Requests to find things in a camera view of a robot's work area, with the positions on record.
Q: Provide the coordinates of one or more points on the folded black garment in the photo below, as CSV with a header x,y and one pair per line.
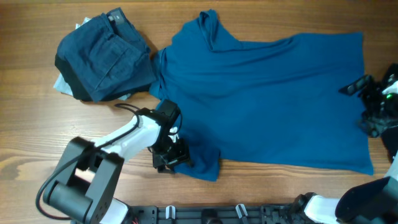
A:
x,y
114,85

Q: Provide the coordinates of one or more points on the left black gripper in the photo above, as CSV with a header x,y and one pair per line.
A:
x,y
181,155

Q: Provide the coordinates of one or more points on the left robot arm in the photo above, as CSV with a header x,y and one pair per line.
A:
x,y
83,183

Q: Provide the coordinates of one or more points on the folded dark denim jeans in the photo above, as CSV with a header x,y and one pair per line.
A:
x,y
108,45

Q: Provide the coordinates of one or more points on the blue polo shirt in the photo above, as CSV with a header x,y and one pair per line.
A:
x,y
266,102

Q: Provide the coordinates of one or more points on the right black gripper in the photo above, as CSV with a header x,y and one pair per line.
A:
x,y
374,127

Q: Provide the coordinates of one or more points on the black garment at right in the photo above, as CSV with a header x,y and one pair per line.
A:
x,y
389,133

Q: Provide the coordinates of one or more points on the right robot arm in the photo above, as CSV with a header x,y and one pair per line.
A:
x,y
376,201

